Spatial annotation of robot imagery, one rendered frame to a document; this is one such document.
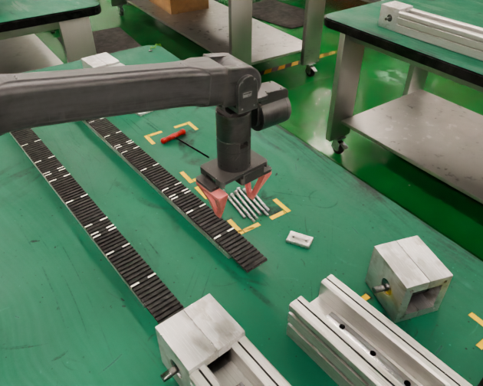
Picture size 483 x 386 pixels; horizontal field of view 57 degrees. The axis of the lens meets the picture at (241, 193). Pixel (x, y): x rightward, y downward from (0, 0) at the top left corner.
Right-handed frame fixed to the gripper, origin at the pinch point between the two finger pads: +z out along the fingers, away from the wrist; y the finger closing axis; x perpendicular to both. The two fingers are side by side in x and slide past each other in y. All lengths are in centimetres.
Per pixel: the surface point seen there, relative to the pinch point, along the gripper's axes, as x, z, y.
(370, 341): -31.6, 8.7, 1.3
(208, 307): -13.2, 3.7, -16.1
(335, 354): -29.9, 7.0, -5.5
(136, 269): 6.1, 9.7, -18.9
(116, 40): 333, 91, 133
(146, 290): 0.8, 9.9, -19.9
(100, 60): 89, 4, 16
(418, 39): 45, 14, 138
